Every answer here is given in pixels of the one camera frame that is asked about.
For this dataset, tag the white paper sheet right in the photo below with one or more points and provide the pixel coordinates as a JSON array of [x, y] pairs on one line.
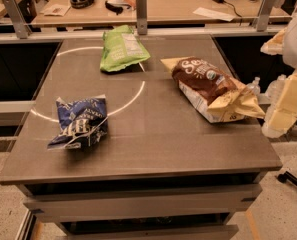
[[214, 14]]

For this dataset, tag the metal bracket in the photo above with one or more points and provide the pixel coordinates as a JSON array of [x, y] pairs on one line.
[[21, 28], [262, 19], [141, 17]]

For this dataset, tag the wooden desk behind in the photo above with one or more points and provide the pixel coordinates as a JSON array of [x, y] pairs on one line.
[[159, 12]]

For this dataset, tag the black sunglasses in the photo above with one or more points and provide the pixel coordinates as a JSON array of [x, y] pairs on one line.
[[117, 8]]

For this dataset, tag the metal bracket left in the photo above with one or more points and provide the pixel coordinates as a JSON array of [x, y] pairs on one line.
[[21, 28]]

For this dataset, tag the metal bracket right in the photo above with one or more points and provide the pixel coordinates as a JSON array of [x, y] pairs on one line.
[[262, 19]]

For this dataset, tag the table drawer front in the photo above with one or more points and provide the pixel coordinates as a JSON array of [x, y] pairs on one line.
[[143, 203]]

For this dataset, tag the white paper card left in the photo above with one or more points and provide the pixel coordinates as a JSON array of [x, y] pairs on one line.
[[56, 10]]

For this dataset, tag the clear plastic bottle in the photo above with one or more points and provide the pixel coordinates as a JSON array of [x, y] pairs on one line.
[[254, 86]]

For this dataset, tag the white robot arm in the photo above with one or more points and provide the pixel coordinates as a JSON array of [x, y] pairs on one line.
[[289, 55]]

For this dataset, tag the metal bracket middle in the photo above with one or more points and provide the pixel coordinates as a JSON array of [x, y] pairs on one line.
[[141, 17]]

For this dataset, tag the brown chip bag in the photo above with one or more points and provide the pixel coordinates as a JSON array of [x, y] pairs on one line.
[[216, 95]]

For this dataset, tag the black stand leg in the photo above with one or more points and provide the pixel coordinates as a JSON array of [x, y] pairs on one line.
[[287, 176]]

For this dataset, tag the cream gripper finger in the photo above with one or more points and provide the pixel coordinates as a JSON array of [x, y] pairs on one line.
[[274, 46], [282, 113]]

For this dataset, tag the blue chip bag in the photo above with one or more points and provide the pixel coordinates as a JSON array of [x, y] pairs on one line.
[[82, 123]]

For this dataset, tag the green rice chip bag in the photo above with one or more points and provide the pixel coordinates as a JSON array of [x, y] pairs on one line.
[[121, 49]]

